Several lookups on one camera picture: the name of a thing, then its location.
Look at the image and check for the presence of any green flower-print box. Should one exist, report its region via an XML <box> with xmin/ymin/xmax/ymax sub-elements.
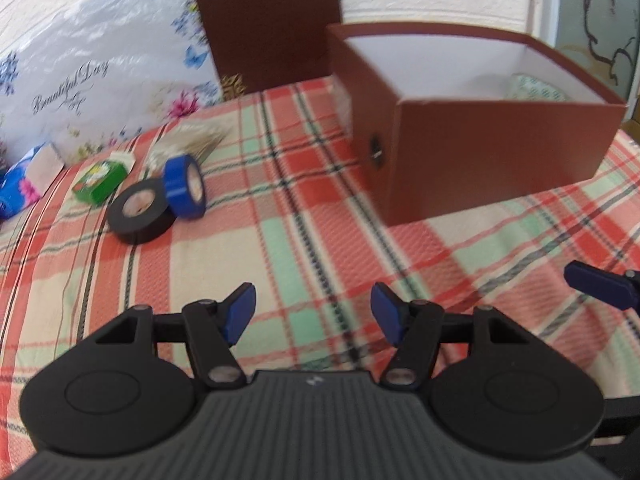
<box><xmin>71</xmin><ymin>152</ymin><xmax>136</xmax><ymax>207</ymax></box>

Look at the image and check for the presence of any cartoon-print door panel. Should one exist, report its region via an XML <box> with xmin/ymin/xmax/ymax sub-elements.
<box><xmin>552</xmin><ymin>0</ymin><xmax>640</xmax><ymax>106</ymax></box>

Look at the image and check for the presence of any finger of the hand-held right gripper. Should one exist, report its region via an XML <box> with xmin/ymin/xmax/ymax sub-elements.
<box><xmin>563</xmin><ymin>261</ymin><xmax>640</xmax><ymax>314</ymax></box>

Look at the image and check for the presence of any plaid blanket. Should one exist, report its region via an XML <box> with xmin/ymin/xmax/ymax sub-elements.
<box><xmin>0</xmin><ymin>77</ymin><xmax>640</xmax><ymax>411</ymax></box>

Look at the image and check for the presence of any black tape roll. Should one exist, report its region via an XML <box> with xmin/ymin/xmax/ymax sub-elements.
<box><xmin>107</xmin><ymin>178</ymin><xmax>177</xmax><ymax>245</ymax></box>

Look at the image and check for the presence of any brown box lid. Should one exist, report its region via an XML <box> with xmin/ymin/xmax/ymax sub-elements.
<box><xmin>186</xmin><ymin>0</ymin><xmax>343</xmax><ymax>103</ymax></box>

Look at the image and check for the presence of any brown cardboard storage box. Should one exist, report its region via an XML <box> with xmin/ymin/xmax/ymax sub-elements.
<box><xmin>325</xmin><ymin>22</ymin><xmax>629</xmax><ymax>227</ymax></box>

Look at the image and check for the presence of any blue tape roll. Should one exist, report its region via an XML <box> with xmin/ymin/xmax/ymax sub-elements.
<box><xmin>163</xmin><ymin>154</ymin><xmax>207</xmax><ymax>220</ymax></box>

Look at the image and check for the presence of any white floral pillow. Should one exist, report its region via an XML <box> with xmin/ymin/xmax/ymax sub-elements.
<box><xmin>0</xmin><ymin>0</ymin><xmax>223</xmax><ymax>166</ymax></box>

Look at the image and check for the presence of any patterned wide tape roll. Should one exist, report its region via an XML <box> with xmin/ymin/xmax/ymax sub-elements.
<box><xmin>505</xmin><ymin>72</ymin><xmax>573</xmax><ymax>102</ymax></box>

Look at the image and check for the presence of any blue floral tissue pack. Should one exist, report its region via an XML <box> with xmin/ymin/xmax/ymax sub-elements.
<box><xmin>0</xmin><ymin>142</ymin><xmax>66</xmax><ymax>221</ymax></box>

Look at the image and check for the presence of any bag of cotton swabs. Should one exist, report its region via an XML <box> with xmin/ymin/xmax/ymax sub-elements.
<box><xmin>145</xmin><ymin>120</ymin><xmax>233</xmax><ymax>171</ymax></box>

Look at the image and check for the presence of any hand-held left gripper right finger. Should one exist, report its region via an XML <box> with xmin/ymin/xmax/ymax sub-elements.
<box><xmin>370</xmin><ymin>281</ymin><xmax>534</xmax><ymax>393</ymax></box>

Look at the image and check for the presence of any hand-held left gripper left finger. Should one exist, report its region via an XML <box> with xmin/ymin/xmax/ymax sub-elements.
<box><xmin>95</xmin><ymin>281</ymin><xmax>257</xmax><ymax>391</ymax></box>

